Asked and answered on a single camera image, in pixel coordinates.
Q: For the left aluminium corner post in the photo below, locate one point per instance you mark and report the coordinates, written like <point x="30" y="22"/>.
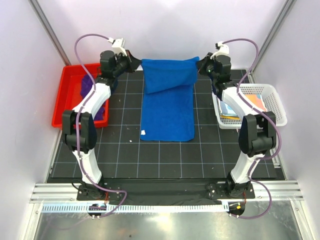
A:
<point x="49" y="30"/>

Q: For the aluminium corner post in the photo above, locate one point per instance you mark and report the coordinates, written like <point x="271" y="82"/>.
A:
<point x="49" y="30"/>
<point x="280" y="19"/>

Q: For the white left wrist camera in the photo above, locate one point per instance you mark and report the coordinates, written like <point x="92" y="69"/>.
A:
<point x="118" y="46"/>

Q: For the red plastic bin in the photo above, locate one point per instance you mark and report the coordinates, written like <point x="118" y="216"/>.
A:
<point x="69" y="93"/>

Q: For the black grid cutting mat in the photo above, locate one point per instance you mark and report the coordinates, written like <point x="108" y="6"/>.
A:
<point x="121" y="153"/>

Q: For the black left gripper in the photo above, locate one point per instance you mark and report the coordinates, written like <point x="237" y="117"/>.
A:
<point x="132" y="63"/>

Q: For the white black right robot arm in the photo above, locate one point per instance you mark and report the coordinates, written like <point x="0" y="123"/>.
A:
<point x="257" y="133"/>

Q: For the aluminium front rail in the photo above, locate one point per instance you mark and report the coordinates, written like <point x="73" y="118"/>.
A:
<point x="61" y="198"/>

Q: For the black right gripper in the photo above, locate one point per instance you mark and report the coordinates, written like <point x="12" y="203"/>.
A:
<point x="202" y="65"/>

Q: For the right aluminium corner post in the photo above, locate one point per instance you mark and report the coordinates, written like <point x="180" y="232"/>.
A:
<point x="280" y="19"/>

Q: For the blue towel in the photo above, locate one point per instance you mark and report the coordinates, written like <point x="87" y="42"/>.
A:
<point x="167" y="112"/>

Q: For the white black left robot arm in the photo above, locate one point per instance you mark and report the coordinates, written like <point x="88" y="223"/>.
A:
<point x="78" y="127"/>

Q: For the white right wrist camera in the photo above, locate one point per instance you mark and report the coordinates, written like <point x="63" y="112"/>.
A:
<point x="221" y="49"/>

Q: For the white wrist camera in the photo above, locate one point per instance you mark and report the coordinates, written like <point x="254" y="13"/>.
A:
<point x="118" y="46"/>
<point x="221" y="49"/>

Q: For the purple towel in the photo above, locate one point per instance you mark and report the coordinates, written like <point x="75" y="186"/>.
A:
<point x="86" y="85"/>

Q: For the pastel striped towel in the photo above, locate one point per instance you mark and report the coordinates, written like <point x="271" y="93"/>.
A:
<point x="225" y="111"/>

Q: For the white plastic mesh basket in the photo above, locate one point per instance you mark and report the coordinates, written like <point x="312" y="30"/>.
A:
<point x="242" y="106"/>

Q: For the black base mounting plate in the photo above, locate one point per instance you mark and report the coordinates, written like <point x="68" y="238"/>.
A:
<point x="171" y="191"/>

